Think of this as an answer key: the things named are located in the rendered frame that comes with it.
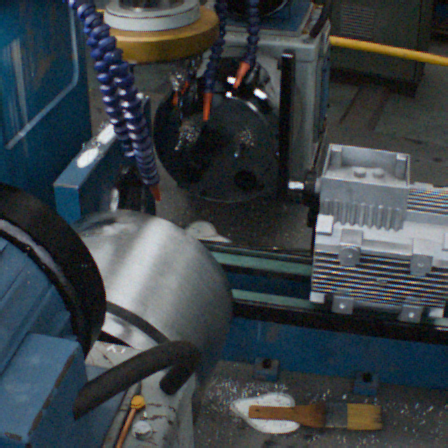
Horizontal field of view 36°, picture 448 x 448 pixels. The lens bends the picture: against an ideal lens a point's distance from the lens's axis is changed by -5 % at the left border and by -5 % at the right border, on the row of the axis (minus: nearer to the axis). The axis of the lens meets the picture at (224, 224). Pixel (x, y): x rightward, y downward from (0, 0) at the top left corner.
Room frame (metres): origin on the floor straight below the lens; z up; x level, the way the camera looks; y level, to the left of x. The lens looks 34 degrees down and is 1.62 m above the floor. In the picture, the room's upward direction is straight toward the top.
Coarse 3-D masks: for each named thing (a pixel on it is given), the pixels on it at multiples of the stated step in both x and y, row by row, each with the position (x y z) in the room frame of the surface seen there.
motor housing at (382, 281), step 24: (432, 192) 0.86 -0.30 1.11; (408, 216) 0.82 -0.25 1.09; (432, 216) 0.81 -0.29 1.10; (336, 240) 0.81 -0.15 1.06; (384, 240) 0.80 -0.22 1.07; (408, 240) 0.80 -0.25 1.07; (336, 264) 0.79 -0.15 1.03; (360, 264) 0.79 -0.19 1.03; (384, 264) 0.78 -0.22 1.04; (408, 264) 0.78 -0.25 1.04; (432, 264) 0.76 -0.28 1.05; (312, 288) 0.80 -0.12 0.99; (336, 288) 0.79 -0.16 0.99; (360, 288) 0.78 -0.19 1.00; (384, 288) 0.77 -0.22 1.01; (408, 288) 0.76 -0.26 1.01; (432, 288) 0.76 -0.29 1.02
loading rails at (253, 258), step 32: (224, 256) 0.97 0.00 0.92; (256, 256) 0.97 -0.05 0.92; (288, 256) 0.96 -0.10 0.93; (256, 288) 0.94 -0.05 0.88; (288, 288) 0.93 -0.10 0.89; (256, 320) 0.83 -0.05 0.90; (288, 320) 0.82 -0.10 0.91; (320, 320) 0.81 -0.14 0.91; (352, 320) 0.80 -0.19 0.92; (384, 320) 0.79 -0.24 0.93; (224, 352) 0.85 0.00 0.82; (256, 352) 0.83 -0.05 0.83; (288, 352) 0.82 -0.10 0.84; (320, 352) 0.81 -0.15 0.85; (352, 352) 0.80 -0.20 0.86; (384, 352) 0.79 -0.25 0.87; (416, 352) 0.78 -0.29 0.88; (416, 384) 0.77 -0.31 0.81
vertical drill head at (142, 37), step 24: (120, 0) 0.92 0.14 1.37; (144, 0) 0.90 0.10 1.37; (168, 0) 0.91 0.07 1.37; (192, 0) 0.95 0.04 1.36; (120, 24) 0.89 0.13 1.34; (144, 24) 0.88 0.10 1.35; (168, 24) 0.88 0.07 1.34; (192, 24) 0.91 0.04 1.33; (216, 24) 0.92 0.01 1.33; (144, 48) 0.85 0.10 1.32; (168, 48) 0.86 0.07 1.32; (192, 48) 0.87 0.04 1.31; (192, 72) 0.97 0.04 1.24
